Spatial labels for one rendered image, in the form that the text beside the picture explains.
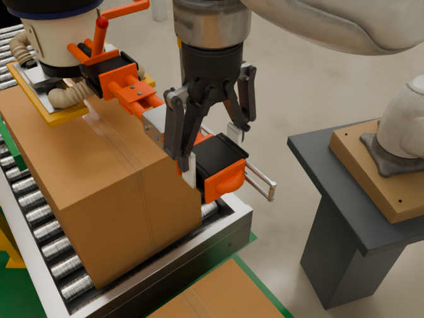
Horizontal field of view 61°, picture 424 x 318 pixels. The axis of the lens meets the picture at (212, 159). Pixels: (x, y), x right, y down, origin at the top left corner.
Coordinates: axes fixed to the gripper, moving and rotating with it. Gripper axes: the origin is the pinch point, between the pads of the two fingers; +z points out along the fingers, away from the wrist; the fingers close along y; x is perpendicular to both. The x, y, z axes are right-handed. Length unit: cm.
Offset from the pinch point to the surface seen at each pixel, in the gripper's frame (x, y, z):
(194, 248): -21, -9, 60
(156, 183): -29.3, -3.2, 33.9
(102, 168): -35.4, 8.2, 25.9
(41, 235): -61, 29, 67
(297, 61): -154, -213, 120
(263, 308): 5, -15, 66
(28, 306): -73, 48, 121
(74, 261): -43, 23, 66
